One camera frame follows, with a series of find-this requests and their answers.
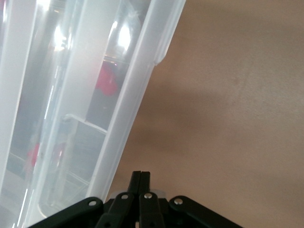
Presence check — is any red block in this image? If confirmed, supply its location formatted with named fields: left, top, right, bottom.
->
left=95, top=62, right=120, bottom=96
left=26, top=142, right=41, bottom=168

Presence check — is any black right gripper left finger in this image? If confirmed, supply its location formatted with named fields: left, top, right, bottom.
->
left=28, top=170, right=143, bottom=228

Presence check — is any brown table cover sheet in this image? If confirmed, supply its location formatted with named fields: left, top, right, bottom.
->
left=104, top=0, right=304, bottom=228

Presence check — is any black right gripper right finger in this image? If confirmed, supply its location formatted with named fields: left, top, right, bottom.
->
left=138, top=171, right=243, bottom=228

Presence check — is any clear plastic storage box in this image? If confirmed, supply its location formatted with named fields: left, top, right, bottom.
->
left=4, top=47, right=124, bottom=214

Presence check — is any clear ribbed plastic lid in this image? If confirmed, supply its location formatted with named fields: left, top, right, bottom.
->
left=0, top=0, right=187, bottom=228

